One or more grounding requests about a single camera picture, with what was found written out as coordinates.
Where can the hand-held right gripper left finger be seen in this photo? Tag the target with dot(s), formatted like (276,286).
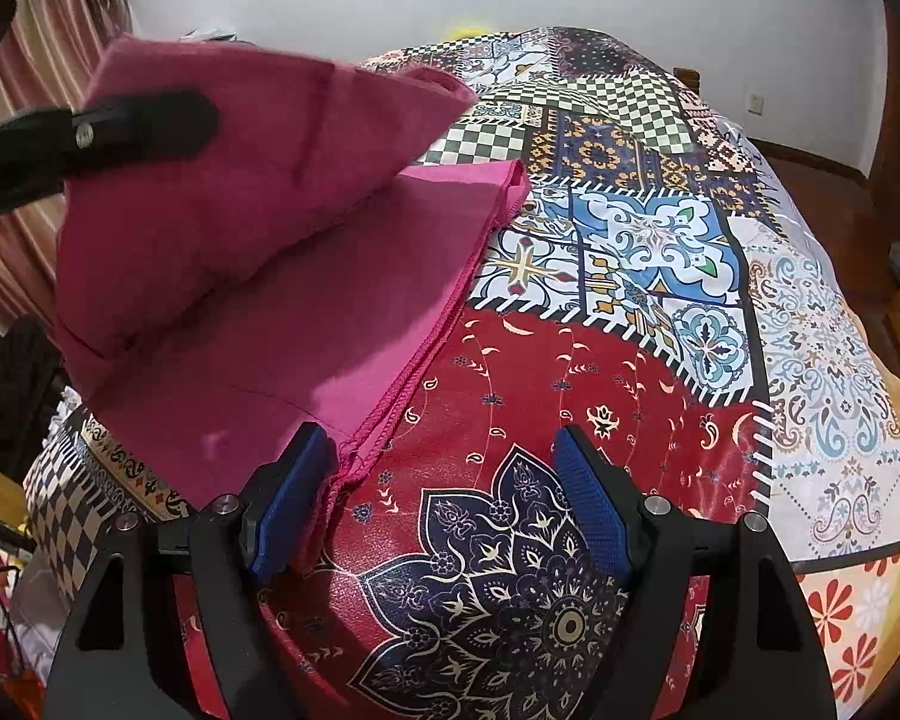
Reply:
(292,504)

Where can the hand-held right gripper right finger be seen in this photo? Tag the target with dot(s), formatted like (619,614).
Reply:
(592,511)

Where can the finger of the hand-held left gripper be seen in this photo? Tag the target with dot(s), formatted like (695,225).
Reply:
(142,127)

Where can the pink pants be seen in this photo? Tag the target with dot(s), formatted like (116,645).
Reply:
(270,277)

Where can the pile of clothes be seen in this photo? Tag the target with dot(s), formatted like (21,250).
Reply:
(210,34)

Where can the striped brown curtain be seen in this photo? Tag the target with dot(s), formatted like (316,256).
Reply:
(67,7)

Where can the patchwork printed blanket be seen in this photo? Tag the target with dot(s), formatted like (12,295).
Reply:
(645,277)

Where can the dark cloth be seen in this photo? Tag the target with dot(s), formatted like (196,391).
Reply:
(30,397)

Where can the yellow curved object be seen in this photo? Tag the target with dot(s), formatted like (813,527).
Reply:
(469,28)

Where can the white wall socket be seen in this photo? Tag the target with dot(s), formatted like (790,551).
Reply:
(755,103)

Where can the wooden bed post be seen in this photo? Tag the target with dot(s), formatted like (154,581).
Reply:
(687,76)

